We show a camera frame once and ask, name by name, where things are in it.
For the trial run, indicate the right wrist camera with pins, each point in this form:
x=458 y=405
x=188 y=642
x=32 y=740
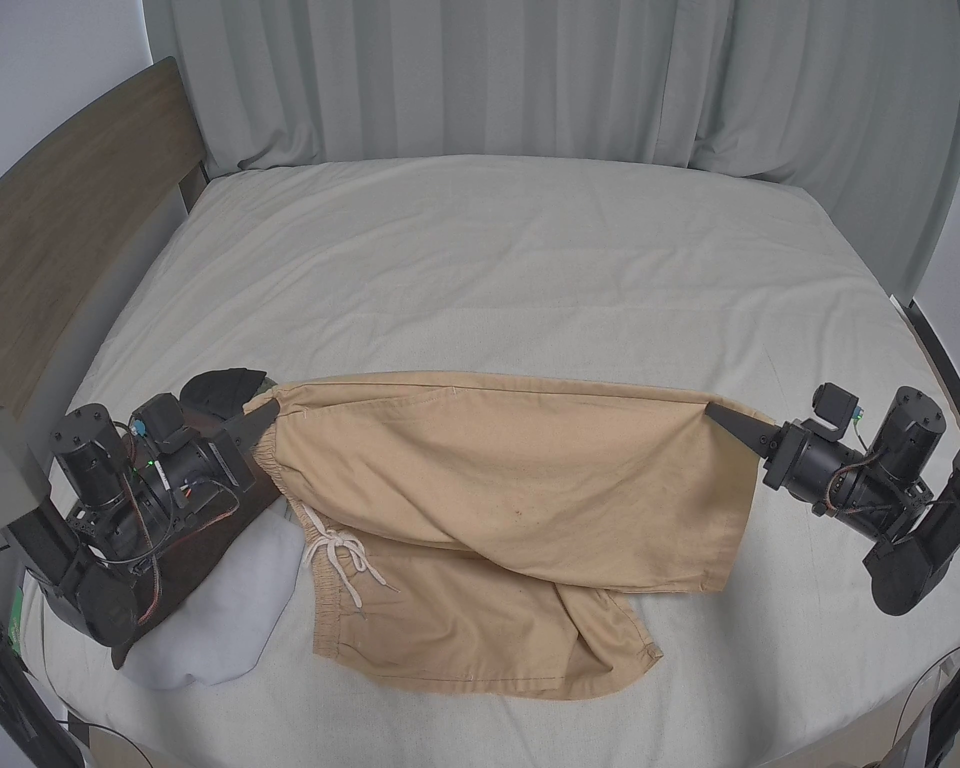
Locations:
x=834 y=405

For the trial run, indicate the olive green garment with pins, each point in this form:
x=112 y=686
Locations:
x=265 y=385

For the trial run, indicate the brown garment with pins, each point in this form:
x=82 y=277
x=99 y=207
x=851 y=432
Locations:
x=247 y=514

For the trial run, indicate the grey-green curtain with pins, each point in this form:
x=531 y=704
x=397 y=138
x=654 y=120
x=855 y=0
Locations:
x=450 y=75

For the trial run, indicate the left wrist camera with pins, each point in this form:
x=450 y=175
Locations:
x=159 y=420

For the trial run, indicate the bed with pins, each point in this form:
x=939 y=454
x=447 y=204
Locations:
x=525 y=262

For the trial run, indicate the black garment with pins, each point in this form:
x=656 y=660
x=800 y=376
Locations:
x=217 y=390

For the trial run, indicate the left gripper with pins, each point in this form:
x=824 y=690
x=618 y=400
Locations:
x=199 y=472

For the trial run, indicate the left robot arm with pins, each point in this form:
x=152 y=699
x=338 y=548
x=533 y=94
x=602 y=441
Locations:
x=90 y=465

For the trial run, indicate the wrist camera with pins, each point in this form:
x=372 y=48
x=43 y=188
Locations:
x=834 y=405
x=159 y=420

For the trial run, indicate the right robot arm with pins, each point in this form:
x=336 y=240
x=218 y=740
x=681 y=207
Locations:
x=911 y=450

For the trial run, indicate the white garment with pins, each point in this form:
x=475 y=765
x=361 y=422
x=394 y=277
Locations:
x=225 y=615

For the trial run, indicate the tan shorts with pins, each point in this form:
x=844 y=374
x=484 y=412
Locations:
x=487 y=465

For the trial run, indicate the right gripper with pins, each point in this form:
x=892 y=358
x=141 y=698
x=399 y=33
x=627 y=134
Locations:
x=806 y=469

